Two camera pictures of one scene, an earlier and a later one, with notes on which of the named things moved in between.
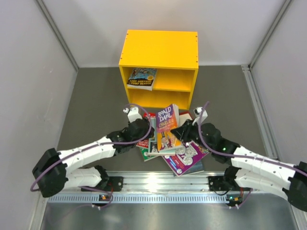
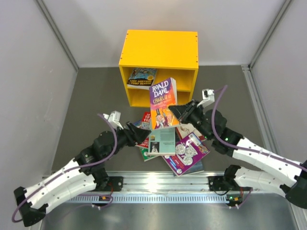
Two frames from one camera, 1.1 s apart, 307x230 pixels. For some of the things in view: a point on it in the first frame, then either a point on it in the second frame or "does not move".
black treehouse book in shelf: x=141 y=78 does not move
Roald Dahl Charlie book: x=168 y=119 → x=163 y=95
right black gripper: x=183 y=135 → x=181 y=111
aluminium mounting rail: x=164 y=181 does not move
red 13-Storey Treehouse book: x=145 y=143 does not move
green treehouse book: x=145 y=153 does not move
